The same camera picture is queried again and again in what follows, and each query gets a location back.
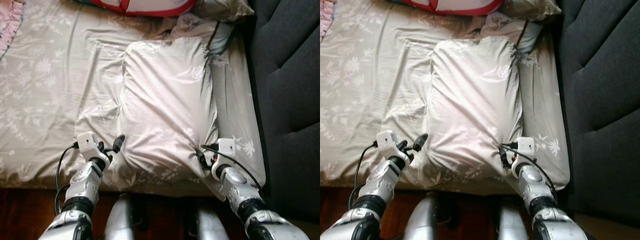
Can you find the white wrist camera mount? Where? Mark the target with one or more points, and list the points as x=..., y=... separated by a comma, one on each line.
x=226, y=149
x=525, y=146
x=89, y=145
x=389, y=142

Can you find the silver right robot leg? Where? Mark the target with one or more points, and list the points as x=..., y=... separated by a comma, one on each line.
x=210, y=225
x=510, y=225

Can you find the small folded beige pillowcase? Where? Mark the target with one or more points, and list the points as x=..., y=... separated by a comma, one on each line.
x=500, y=25
x=192, y=27

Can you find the red white blue striped bolster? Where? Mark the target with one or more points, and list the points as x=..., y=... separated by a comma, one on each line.
x=145, y=6
x=450, y=5

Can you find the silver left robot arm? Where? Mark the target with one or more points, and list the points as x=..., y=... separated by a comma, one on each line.
x=85, y=182
x=382, y=182

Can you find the pink cartoon bear blanket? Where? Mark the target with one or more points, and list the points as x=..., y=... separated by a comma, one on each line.
x=10, y=25
x=325, y=17

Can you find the silver left robot leg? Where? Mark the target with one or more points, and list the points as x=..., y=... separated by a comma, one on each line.
x=120, y=220
x=422, y=220

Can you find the silver robot leg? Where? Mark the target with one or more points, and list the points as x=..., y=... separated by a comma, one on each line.
x=210, y=225
x=120, y=220
x=510, y=225
x=422, y=220

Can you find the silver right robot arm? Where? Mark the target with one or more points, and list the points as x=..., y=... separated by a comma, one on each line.
x=237, y=185
x=532, y=182

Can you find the large grey floral pillow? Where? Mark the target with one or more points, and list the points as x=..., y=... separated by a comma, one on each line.
x=475, y=100
x=165, y=100

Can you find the bed with grey floral sheet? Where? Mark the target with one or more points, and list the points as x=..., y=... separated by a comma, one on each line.
x=50, y=90
x=365, y=90

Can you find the dark grey tufted upholstered panel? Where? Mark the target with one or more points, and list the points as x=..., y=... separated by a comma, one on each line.
x=290, y=100
x=600, y=100

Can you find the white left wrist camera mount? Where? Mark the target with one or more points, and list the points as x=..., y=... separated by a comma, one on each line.
x=89, y=145
x=389, y=142

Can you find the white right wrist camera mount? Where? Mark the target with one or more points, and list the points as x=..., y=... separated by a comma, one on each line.
x=226, y=149
x=525, y=146

